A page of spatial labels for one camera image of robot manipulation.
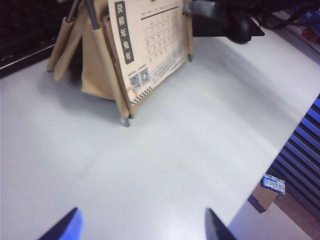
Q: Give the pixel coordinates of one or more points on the blue package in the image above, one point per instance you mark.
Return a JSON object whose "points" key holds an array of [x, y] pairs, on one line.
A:
{"points": [[310, 13]]}

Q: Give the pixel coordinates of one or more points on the black computer keyboard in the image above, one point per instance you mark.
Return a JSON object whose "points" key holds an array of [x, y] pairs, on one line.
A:
{"points": [[25, 30]]}

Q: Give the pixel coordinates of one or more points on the beige fabric calendar stand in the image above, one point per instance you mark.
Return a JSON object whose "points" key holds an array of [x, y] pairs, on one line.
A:
{"points": [[97, 75]]}

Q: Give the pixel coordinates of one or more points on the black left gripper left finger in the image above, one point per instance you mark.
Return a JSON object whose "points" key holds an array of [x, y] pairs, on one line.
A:
{"points": [[67, 227]]}

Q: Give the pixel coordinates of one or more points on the black computer mouse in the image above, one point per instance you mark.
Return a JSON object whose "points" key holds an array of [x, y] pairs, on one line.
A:
{"points": [[240, 27]]}

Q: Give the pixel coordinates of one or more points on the red object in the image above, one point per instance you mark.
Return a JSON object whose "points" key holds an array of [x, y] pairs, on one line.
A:
{"points": [[311, 33]]}

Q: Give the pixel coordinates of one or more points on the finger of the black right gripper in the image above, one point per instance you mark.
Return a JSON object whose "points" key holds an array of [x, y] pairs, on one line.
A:
{"points": [[200, 6]]}

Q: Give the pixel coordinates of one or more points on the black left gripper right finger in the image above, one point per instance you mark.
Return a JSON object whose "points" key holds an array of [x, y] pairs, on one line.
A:
{"points": [[215, 230]]}

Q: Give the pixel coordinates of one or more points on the cardboard box with blue label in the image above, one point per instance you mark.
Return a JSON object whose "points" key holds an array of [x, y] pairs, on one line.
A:
{"points": [[265, 197]]}

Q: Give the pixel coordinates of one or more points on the white calendar page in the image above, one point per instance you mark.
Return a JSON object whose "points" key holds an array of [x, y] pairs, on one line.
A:
{"points": [[155, 50]]}

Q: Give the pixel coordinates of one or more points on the blue ribbed panel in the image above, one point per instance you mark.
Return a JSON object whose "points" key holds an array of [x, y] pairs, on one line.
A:
{"points": [[300, 150]]}

